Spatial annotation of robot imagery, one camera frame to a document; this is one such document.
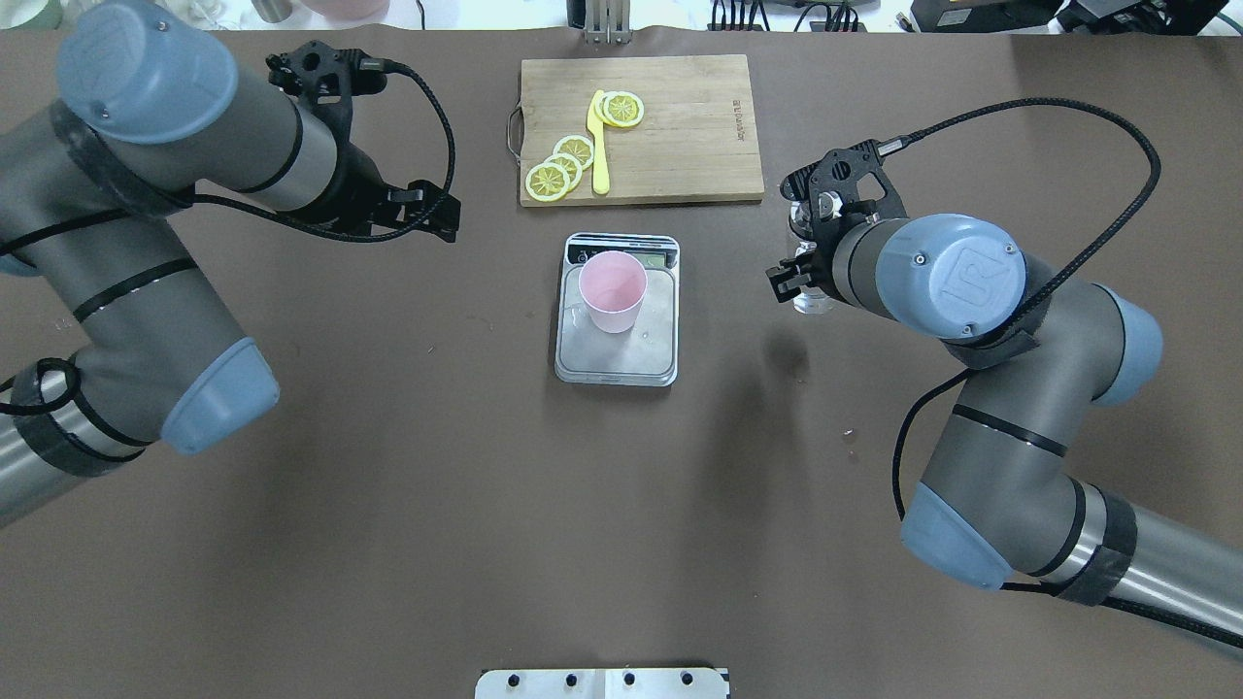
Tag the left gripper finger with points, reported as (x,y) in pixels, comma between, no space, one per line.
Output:
(443,228)
(423,198)

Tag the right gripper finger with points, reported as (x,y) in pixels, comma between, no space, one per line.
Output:
(790,279)
(799,220)

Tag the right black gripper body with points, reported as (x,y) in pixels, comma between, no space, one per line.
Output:
(822,274)

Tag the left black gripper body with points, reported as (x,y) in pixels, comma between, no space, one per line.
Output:
(361,191)

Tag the clear glass sauce bottle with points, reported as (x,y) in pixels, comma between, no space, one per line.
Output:
(804,304)

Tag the pink plastic cup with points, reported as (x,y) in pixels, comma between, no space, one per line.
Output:
(613,284)

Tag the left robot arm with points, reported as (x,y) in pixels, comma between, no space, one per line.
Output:
(153,116)

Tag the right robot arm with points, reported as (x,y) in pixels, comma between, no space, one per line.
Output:
(995,508)

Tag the silver kitchen scale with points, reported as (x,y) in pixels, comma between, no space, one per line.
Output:
(646,353)

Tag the lemon slice front left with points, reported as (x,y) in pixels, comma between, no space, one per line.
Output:
(547,182)

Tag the wooden cutting board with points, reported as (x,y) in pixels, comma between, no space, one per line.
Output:
(697,141)

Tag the lemon slice middle left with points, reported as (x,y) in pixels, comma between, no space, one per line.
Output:
(571,166)

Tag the lemon slice upper left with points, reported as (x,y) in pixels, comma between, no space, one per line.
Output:
(580,147)

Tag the yellow plastic knife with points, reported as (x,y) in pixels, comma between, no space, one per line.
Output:
(600,178)

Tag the lemon slice under top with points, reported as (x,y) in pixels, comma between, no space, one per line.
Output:
(598,107)

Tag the lemon slice by knife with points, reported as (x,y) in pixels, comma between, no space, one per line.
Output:
(625,109)

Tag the aluminium frame post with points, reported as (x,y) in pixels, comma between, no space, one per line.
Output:
(608,22)

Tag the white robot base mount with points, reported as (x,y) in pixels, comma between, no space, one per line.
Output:
(642,682)

